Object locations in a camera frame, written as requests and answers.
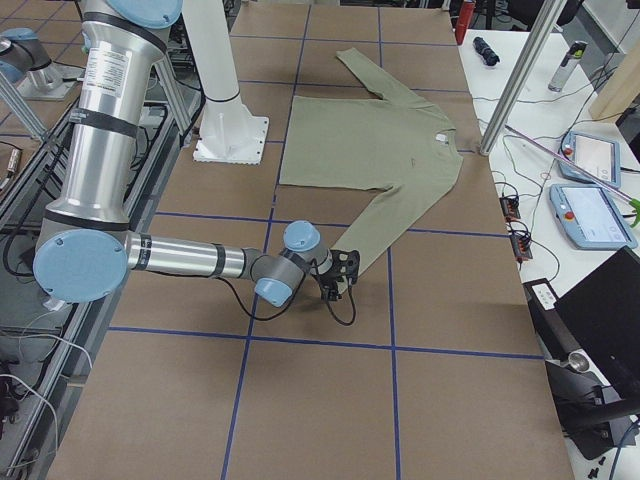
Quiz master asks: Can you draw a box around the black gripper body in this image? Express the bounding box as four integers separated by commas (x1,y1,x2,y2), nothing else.
319,263,352,290

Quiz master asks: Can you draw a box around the olive green long-sleeve shirt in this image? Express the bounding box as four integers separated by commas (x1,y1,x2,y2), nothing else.
279,48,463,272

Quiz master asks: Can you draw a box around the third robot base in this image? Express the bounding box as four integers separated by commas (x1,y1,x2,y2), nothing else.
1,27,82,101

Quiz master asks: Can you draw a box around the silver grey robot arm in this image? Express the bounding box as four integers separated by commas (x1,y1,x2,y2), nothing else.
33,1,359,307

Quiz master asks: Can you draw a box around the black box with label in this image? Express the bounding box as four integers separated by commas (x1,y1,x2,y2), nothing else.
523,278,580,361

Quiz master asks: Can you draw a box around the near blue teach pendant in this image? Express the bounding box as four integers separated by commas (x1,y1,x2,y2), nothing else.
549,184,638,251

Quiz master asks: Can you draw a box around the blue teach pendant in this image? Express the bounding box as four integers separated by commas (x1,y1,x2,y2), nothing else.
559,131,621,187
549,184,638,251

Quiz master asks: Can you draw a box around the folded dark blue umbrella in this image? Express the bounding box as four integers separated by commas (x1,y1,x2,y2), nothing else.
472,36,500,67

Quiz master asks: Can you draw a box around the far blue teach pendant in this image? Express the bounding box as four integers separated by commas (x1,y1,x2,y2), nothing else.
559,131,621,187

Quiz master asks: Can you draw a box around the black monitor with stand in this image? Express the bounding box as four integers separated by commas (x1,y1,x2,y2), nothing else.
547,247,639,460

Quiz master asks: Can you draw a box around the red cylinder bottle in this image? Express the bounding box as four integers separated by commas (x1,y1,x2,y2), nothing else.
454,0,475,45

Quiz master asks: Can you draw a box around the reacher grabber stick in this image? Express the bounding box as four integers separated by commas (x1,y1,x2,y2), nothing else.
504,124,640,226

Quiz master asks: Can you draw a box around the grey spray bottle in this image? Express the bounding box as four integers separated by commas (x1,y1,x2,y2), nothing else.
547,40,588,92

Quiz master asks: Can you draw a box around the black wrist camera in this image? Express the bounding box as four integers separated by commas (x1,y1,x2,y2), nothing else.
332,250,360,284

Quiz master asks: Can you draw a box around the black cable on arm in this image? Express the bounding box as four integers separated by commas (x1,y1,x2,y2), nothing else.
219,259,358,326

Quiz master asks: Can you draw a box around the aluminium frame post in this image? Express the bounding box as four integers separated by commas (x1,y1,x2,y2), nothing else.
479,0,566,156

